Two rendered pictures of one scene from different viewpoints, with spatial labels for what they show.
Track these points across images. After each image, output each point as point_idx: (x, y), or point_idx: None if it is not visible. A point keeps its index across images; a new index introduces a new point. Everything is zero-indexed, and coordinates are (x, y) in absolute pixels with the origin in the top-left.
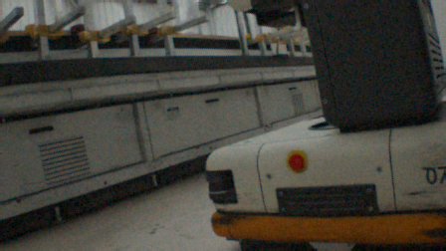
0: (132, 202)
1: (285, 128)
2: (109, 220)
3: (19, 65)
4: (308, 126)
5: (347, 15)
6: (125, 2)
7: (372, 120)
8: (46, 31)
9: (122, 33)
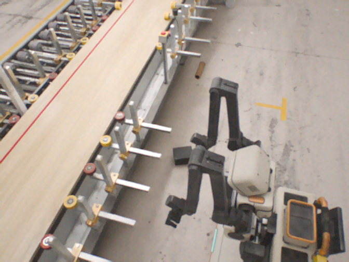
0: (123, 212)
1: (225, 237)
2: (126, 243)
3: (94, 250)
4: (237, 244)
5: None
6: (121, 143)
7: None
8: (97, 218)
9: (120, 159)
